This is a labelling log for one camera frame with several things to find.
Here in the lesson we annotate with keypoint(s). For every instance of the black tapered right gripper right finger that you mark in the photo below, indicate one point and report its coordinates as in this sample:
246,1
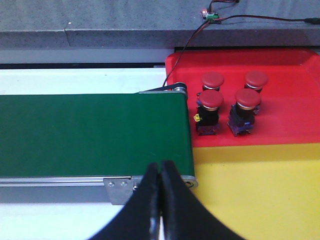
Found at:
184,217

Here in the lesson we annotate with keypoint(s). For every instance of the black tapered right gripper left finger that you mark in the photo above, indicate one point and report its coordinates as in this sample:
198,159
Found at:
139,219

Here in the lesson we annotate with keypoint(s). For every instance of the red mushroom emergency stop button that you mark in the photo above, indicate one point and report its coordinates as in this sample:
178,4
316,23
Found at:
212,81

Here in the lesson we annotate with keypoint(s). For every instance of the yellow plastic tray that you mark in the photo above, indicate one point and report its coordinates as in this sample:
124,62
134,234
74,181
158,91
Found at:
263,192

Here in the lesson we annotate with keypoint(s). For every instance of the green conveyor belt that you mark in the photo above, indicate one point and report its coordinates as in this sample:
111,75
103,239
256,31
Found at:
90,135

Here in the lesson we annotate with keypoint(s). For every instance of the steel conveyor end roller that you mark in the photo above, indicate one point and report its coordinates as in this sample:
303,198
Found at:
181,87

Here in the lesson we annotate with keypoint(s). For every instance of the black drive belt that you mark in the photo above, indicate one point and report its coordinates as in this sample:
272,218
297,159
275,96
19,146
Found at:
159,89

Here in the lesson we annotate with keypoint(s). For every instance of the red plastic tray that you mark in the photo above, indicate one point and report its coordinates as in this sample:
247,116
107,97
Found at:
290,106

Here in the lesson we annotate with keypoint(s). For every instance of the small lit circuit board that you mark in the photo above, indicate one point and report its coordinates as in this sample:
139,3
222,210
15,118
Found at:
210,17

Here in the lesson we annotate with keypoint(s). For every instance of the steel conveyor support bracket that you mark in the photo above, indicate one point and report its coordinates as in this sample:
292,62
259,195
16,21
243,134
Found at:
119,189

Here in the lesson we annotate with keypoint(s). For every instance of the aluminium conveyor side rail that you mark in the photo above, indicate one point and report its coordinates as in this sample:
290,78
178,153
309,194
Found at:
78,181

